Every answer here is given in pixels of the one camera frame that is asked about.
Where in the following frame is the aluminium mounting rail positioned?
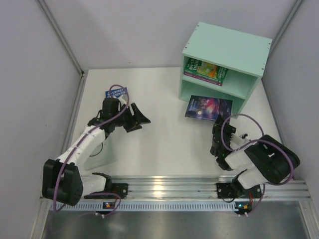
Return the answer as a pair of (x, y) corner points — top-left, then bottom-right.
(39, 159), (312, 200)

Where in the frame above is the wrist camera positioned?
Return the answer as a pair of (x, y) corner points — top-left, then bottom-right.
(118, 95), (129, 105)
(231, 133), (250, 145)

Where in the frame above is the perforated cable duct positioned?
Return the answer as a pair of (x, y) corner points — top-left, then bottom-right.
(62, 201), (251, 212)

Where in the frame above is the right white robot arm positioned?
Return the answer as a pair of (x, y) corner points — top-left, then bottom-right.
(210, 115), (300, 194)

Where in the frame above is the mint green wooden shelf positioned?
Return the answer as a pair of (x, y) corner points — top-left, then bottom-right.
(178, 22), (272, 114)

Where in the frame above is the blue treehouse book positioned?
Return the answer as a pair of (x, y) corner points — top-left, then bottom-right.
(105, 87), (128, 98)

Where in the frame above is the green 104-storey treehouse book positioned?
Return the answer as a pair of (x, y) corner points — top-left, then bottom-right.
(184, 58), (228, 81)

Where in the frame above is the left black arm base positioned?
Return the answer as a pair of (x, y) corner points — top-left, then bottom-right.
(84, 183), (129, 199)

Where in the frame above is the pale green booklet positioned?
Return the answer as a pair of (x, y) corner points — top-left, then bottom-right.
(84, 139), (116, 171)

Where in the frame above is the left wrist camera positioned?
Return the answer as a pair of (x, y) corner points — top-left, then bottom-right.
(118, 95), (129, 105)

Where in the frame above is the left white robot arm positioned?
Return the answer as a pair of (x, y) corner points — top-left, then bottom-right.
(42, 98), (151, 206)

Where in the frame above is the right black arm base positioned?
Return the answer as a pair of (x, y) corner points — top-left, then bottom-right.
(216, 175), (262, 202)

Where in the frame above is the dark galaxy cover book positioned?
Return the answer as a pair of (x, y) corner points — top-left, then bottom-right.
(185, 95), (233, 121)

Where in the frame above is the purple 117-storey treehouse book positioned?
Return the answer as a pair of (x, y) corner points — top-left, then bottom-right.
(184, 72), (222, 86)

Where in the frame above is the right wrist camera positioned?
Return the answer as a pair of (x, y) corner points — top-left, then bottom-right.
(231, 133), (250, 145)

